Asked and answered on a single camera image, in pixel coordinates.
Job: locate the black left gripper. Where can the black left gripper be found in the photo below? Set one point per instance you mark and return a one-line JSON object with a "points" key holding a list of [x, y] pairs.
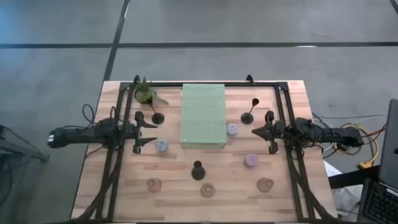
{"points": [[136, 132]]}

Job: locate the tall black metal candlestick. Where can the tall black metal candlestick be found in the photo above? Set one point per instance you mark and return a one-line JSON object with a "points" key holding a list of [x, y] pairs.
{"points": [[158, 118], [198, 173], [247, 118]]}

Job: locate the pink votive holder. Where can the pink votive holder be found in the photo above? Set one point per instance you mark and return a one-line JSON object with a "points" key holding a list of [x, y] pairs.
{"points": [[251, 160]]}

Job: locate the green perforated metal shelf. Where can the green perforated metal shelf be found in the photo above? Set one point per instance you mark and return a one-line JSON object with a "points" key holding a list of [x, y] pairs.
{"points": [[203, 115]]}

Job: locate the white paper bag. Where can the white paper bag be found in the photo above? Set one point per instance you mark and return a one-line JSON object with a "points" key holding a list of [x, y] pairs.
{"points": [[345, 199]]}

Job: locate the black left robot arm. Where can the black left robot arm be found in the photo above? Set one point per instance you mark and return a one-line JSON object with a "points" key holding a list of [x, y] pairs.
{"points": [[77, 135]]}

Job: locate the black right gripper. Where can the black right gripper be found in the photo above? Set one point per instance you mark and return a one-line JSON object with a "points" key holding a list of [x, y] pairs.
{"points": [[276, 130]]}

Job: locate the grey laptop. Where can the grey laptop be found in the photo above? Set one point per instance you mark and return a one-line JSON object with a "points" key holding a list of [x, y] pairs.
{"points": [[390, 146]]}

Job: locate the black frame clamp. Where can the black frame clamp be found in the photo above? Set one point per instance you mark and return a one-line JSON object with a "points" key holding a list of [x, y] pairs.
{"points": [[249, 79], [136, 78]]}

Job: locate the grey metal stand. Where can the grey metal stand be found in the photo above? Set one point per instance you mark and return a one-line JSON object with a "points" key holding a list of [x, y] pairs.
{"points": [[31, 154]]}

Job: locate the potted green plant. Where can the potted green plant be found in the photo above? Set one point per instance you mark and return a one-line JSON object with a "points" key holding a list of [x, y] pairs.
{"points": [[143, 95]]}

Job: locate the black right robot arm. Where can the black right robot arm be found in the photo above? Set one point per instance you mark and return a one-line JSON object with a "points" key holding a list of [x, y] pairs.
{"points": [[342, 135]]}

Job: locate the black aluminium table frame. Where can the black aluminium table frame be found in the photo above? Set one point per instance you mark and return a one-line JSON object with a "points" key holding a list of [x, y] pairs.
{"points": [[242, 84]]}

